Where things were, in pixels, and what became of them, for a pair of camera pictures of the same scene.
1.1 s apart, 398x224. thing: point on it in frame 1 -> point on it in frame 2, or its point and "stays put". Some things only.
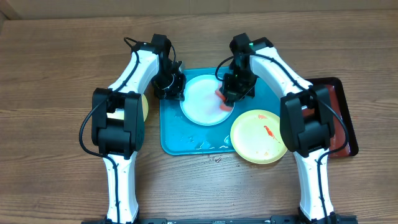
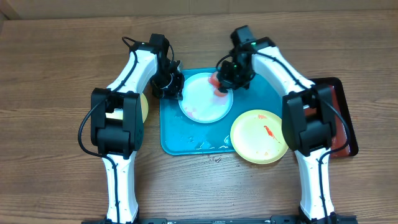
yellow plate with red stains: [119, 113] stays put
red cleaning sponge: [222, 106] -> [214, 81]
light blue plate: [201, 105] stays put
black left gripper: [177, 93] stays put
